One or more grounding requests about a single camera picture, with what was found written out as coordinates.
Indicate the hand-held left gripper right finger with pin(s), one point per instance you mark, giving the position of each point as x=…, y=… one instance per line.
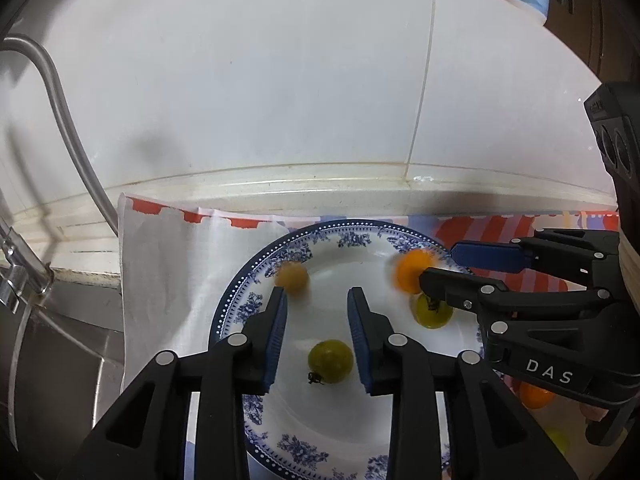
x=357, y=340

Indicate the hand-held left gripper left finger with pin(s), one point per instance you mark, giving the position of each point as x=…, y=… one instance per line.
x=277, y=340

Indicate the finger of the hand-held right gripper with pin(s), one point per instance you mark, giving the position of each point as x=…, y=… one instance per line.
x=485, y=256
x=450, y=285

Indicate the green cherry tomato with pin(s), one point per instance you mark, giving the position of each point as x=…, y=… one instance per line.
x=432, y=316
x=330, y=360

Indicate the orange cherry tomato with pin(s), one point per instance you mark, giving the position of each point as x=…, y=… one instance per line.
x=410, y=270
x=536, y=396

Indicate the blue patterned white plate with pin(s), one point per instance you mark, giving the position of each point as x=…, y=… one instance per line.
x=325, y=275

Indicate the yellow cherry tomato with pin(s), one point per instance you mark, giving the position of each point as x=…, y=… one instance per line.
x=293, y=278

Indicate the yellow-green cherry tomato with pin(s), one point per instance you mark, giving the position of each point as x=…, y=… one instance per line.
x=557, y=440

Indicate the printed white cloth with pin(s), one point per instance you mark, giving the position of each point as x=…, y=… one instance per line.
x=165, y=285

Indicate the stainless steel sink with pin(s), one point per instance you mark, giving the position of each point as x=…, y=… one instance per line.
x=60, y=360

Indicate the metal faucet pipe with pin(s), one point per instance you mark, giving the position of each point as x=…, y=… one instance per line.
x=55, y=100

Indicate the metal sink bracket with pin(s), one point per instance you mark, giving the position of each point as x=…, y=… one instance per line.
x=22, y=272

